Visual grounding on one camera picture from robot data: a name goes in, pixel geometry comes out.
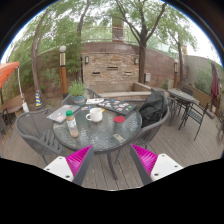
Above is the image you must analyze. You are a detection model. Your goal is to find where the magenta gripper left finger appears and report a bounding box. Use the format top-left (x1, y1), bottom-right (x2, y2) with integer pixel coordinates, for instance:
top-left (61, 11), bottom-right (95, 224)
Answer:
top-left (44, 145), bottom-right (94, 186)

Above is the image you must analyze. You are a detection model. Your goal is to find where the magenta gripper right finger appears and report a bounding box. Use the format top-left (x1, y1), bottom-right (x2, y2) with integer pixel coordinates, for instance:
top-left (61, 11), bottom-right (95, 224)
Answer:
top-left (130, 144), bottom-right (182, 185)

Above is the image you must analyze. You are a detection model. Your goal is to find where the bottle with green cap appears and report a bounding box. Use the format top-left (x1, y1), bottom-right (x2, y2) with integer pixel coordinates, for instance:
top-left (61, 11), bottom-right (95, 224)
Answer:
top-left (66, 110), bottom-right (79, 137)

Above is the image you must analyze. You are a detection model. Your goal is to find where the round glass patio table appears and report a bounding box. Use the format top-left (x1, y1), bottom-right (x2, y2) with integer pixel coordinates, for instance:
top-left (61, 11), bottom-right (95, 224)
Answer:
top-left (53, 109), bottom-right (142, 179)

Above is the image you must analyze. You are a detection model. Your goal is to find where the grey laptop with stickers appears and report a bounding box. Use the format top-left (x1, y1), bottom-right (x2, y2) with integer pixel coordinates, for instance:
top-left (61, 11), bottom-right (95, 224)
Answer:
top-left (48, 105), bottom-right (79, 123)

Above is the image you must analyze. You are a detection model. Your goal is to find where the grey mesh chair left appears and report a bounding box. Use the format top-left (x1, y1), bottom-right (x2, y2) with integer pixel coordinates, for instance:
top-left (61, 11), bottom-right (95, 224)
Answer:
top-left (16, 108), bottom-right (65, 163)

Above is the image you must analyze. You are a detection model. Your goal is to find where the white ceramic mug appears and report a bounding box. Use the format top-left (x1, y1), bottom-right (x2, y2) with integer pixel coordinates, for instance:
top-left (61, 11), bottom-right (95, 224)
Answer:
top-left (86, 108), bottom-right (103, 122)

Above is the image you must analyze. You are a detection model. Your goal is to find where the red lidded cup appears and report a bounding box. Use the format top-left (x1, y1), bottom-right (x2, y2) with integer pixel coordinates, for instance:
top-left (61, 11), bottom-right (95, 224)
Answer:
top-left (114, 116), bottom-right (125, 133)

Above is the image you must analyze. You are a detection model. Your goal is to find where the black backpack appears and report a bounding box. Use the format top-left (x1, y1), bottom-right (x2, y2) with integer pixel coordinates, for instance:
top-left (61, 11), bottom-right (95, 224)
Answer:
top-left (139, 91), bottom-right (168, 127)

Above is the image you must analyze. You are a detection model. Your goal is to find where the black laptop with stickers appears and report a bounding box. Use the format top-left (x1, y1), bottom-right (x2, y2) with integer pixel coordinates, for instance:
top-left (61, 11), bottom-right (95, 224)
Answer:
top-left (98, 99), bottom-right (137, 115)

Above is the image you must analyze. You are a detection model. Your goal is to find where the black metal chair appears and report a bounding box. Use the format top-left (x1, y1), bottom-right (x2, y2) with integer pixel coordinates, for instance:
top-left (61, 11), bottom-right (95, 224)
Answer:
top-left (180, 103), bottom-right (209, 131)

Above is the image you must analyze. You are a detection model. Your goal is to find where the white paper booklet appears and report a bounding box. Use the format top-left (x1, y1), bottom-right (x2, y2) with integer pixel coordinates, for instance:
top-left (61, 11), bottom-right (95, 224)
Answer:
top-left (86, 98), bottom-right (104, 105)

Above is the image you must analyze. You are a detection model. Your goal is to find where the potted green plant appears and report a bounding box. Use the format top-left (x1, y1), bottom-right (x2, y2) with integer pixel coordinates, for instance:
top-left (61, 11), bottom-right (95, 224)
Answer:
top-left (68, 80), bottom-right (86, 106)

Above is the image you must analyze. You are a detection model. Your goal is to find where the closed maroon umbrella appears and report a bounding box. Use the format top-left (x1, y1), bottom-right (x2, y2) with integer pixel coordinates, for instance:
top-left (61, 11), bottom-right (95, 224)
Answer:
top-left (211, 61), bottom-right (219, 105)

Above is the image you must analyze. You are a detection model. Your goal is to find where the orange patio umbrella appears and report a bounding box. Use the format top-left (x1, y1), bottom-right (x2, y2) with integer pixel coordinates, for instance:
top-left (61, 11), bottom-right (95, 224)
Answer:
top-left (0, 62), bottom-right (19, 89)

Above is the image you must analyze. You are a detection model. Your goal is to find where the wooden lamp post left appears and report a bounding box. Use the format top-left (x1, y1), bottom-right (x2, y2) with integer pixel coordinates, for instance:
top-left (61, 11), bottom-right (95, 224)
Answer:
top-left (59, 45), bottom-right (68, 99)

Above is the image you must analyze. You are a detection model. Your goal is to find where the wooden lamp post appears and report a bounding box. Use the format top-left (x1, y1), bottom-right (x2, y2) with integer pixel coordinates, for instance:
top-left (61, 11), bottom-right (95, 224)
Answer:
top-left (173, 59), bottom-right (179, 88)
top-left (59, 45), bottom-right (68, 99)

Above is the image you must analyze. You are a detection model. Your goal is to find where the wooden lamp post right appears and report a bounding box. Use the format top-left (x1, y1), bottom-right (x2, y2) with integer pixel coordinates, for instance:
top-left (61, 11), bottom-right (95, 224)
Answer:
top-left (173, 59), bottom-right (179, 88)

